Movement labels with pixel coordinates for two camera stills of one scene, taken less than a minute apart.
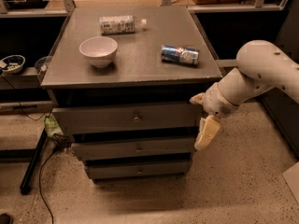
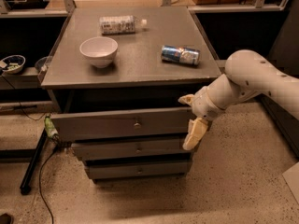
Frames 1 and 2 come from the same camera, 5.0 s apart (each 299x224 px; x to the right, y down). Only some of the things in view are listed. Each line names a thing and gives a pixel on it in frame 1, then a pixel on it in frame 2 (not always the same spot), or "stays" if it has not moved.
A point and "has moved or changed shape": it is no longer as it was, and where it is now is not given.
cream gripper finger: (198, 99) to (187, 100)
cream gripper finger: (207, 130) to (196, 128)
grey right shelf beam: (228, 63) stays
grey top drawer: (128, 116) has moved or changed shape
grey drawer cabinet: (121, 81) stays
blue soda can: (179, 54) stays
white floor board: (291, 177) stays
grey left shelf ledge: (25, 79) stays
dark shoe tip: (5, 218) stays
